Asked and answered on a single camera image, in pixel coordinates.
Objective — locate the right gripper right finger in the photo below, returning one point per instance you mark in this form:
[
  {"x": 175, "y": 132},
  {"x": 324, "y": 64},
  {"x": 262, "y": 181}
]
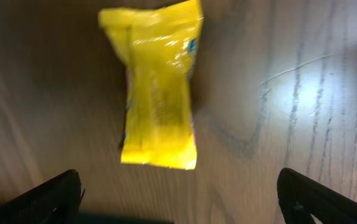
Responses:
[{"x": 302, "y": 200}]

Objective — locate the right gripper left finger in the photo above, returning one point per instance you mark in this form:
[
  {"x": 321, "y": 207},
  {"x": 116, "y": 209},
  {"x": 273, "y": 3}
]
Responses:
[{"x": 54, "y": 201}]

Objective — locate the small yellow snack packet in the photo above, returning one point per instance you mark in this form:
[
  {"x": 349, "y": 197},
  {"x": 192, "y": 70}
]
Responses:
[{"x": 158, "y": 48}]

